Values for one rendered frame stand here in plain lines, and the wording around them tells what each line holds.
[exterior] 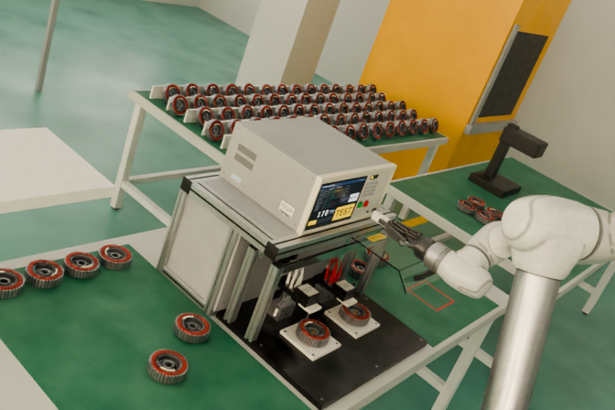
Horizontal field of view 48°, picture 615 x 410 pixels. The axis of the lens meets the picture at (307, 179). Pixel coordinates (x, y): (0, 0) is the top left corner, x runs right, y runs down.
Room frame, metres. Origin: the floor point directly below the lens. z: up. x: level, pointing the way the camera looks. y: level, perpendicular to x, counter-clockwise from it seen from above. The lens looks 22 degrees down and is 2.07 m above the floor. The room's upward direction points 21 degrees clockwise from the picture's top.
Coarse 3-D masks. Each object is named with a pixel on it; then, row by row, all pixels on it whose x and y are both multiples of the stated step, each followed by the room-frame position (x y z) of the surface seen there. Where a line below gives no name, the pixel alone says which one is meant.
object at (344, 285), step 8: (320, 280) 2.16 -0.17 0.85; (328, 280) 2.18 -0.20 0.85; (344, 280) 2.18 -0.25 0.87; (328, 288) 2.14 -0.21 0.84; (336, 288) 2.13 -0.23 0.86; (344, 288) 2.12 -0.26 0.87; (352, 288) 2.14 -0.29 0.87; (336, 296) 2.12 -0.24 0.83; (344, 296) 2.11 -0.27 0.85; (352, 296) 2.15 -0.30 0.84; (344, 304) 2.10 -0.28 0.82; (352, 304) 2.12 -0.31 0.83
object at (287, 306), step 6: (276, 300) 1.97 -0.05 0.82; (288, 300) 1.99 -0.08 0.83; (270, 306) 1.96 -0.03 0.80; (276, 306) 1.95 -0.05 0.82; (282, 306) 1.95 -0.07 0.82; (288, 306) 1.97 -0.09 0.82; (294, 306) 1.99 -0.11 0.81; (270, 312) 1.96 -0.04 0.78; (282, 312) 1.94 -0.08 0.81; (288, 312) 1.98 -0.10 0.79; (276, 318) 1.94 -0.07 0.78; (282, 318) 1.96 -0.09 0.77
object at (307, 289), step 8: (296, 280) 2.01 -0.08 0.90; (288, 288) 1.95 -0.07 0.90; (296, 288) 1.93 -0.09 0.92; (304, 288) 1.94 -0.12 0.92; (312, 288) 1.96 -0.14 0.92; (288, 296) 2.00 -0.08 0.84; (296, 296) 1.92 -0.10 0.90; (304, 296) 1.91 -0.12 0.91; (312, 296) 1.92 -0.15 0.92; (304, 304) 1.90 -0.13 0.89; (312, 304) 1.93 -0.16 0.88; (312, 312) 1.90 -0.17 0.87
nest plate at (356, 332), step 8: (328, 312) 2.08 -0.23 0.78; (336, 312) 2.10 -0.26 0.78; (336, 320) 2.05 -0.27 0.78; (344, 328) 2.03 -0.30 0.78; (352, 328) 2.04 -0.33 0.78; (360, 328) 2.06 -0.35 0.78; (368, 328) 2.08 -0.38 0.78; (376, 328) 2.11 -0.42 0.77; (352, 336) 2.01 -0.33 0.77; (360, 336) 2.02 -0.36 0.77
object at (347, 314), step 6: (342, 306) 2.10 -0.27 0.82; (354, 306) 2.14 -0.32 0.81; (360, 306) 2.14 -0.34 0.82; (342, 312) 2.07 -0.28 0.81; (348, 312) 2.07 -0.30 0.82; (360, 312) 2.13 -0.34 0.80; (366, 312) 2.12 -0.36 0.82; (342, 318) 2.07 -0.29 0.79; (348, 318) 2.06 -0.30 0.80; (354, 318) 2.05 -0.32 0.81; (360, 318) 2.06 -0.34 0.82; (366, 318) 2.08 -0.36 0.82; (354, 324) 2.05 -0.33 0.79; (360, 324) 2.06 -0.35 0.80; (366, 324) 2.08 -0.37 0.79
